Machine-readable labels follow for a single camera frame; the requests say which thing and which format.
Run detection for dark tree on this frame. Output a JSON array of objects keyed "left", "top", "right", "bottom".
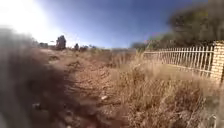
[{"left": 55, "top": 34, "right": 67, "bottom": 51}]

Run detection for dry yellow grass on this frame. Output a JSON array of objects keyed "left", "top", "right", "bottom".
[{"left": 79, "top": 46, "right": 224, "bottom": 128}]

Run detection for reddish dirt path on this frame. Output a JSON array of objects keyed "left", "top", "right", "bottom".
[{"left": 29, "top": 49, "right": 134, "bottom": 128}]

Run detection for row of distant trees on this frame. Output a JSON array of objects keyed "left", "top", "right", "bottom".
[{"left": 72, "top": 42, "right": 98, "bottom": 52}]

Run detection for trees behind fence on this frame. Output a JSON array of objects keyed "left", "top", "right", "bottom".
[{"left": 130, "top": 0, "right": 224, "bottom": 52}]

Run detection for pale metal railing fence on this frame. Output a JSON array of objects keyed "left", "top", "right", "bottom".
[{"left": 142, "top": 45, "right": 215, "bottom": 78}]

